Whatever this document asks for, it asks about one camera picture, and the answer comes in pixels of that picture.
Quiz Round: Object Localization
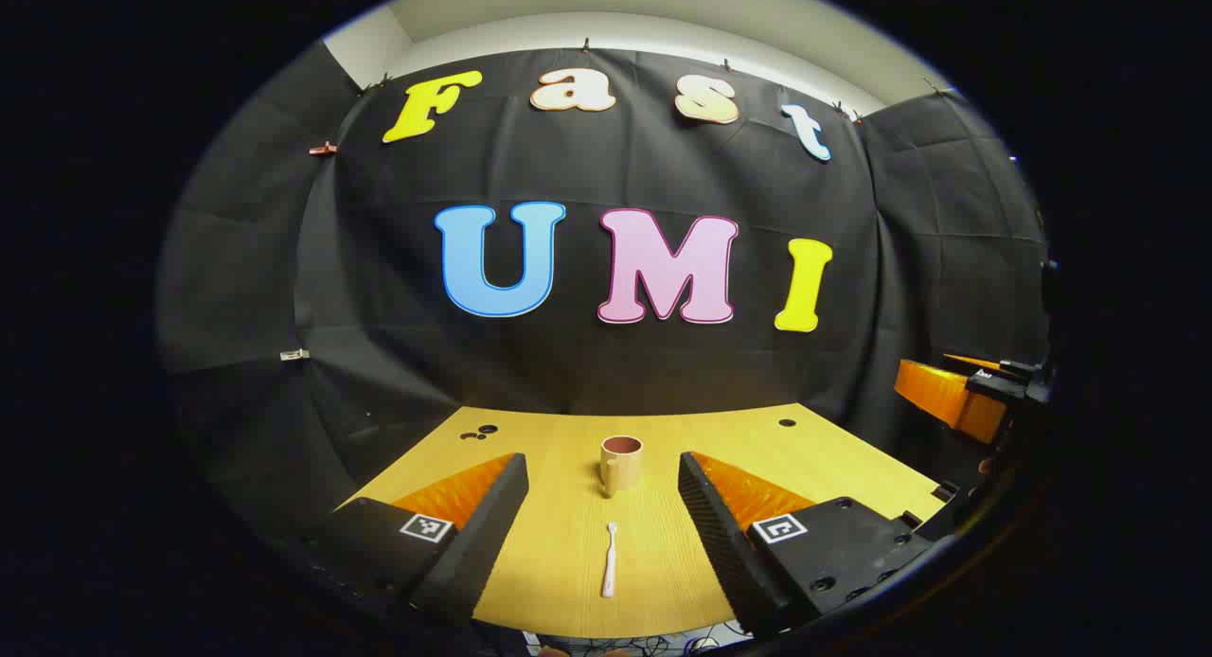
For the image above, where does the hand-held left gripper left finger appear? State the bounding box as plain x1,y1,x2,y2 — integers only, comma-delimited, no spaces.
284,452,529,630

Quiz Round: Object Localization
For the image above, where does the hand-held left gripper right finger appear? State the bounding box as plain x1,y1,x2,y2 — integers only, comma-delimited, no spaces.
678,451,955,639

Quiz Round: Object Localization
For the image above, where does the beige cup with handle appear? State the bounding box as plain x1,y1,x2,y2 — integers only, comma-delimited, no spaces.
600,435,644,498

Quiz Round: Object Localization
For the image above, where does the yellow wooden desktop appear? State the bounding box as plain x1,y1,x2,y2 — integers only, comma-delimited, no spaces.
336,403,948,639

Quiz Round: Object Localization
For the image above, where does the tangle of floor cables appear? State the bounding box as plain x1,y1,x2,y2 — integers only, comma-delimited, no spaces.
530,627,749,657

